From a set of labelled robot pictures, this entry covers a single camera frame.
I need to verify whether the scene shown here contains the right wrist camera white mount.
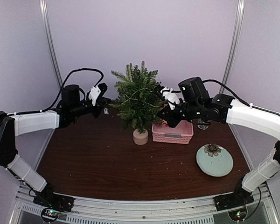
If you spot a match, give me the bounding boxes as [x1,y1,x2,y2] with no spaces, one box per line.
[154,85,181,110]

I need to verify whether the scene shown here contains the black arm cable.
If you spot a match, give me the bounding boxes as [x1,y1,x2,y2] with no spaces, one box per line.
[203,79,280,119]
[9,68,105,116]

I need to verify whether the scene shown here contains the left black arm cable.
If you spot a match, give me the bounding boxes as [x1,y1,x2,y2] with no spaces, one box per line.
[9,68,105,116]

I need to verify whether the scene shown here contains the left aluminium frame post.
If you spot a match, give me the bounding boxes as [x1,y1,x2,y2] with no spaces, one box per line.
[39,0,63,87]

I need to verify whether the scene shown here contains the left green circuit board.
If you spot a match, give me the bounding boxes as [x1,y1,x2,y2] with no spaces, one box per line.
[41,208,61,222]

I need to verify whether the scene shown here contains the aluminium frame post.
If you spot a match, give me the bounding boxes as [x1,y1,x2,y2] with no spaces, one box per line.
[223,0,245,84]
[39,0,63,87]

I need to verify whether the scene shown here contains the green circuit board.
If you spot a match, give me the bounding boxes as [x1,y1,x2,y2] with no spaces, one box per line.
[41,208,61,222]
[228,208,247,222]

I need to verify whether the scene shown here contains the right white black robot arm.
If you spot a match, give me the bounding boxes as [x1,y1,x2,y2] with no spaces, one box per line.
[154,77,280,206]

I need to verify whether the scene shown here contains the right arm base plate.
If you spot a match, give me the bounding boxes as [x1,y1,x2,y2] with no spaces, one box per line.
[213,190,254,211]

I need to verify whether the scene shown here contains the clear drinking glass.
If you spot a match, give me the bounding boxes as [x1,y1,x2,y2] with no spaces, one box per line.
[197,119,211,130]

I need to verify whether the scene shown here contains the small green christmas tree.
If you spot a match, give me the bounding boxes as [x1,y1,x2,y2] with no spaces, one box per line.
[111,61,165,133]

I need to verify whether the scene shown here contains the right green circuit board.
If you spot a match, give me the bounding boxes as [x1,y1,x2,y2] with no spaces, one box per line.
[228,208,247,222]

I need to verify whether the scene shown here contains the pink plastic basket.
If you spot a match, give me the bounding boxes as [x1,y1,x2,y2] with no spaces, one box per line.
[152,120,194,144]

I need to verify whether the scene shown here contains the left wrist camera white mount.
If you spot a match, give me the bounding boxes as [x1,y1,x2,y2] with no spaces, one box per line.
[86,83,108,106]

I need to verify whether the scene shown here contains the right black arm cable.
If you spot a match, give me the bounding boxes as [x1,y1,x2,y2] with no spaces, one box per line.
[203,79,280,119]

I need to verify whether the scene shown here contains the round wooden tree base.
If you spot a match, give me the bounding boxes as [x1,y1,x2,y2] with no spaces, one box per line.
[133,129,148,145]

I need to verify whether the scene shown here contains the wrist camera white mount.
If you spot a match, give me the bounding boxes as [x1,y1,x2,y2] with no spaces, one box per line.
[86,83,108,106]
[154,85,181,110]

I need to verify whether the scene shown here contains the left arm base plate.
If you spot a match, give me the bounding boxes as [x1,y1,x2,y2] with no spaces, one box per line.
[33,191,75,212]

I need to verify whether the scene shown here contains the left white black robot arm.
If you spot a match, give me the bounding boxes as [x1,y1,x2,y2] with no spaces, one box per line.
[0,83,111,207]

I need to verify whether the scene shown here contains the front aluminium rail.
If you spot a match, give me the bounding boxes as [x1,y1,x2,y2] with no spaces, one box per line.
[14,182,276,224]

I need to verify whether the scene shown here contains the pale green flower plate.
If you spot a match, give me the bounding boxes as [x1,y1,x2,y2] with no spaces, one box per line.
[196,143,234,177]

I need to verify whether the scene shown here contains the thin wire string lights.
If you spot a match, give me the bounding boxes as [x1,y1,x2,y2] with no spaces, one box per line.
[117,74,164,108]

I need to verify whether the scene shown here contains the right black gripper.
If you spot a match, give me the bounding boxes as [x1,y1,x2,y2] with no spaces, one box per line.
[158,98,203,128]

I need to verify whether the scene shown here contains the right aluminium frame post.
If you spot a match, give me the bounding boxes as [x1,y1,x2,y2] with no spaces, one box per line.
[223,0,245,84]

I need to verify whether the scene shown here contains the gold star red ornament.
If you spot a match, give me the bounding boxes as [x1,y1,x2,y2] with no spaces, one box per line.
[160,119,168,127]

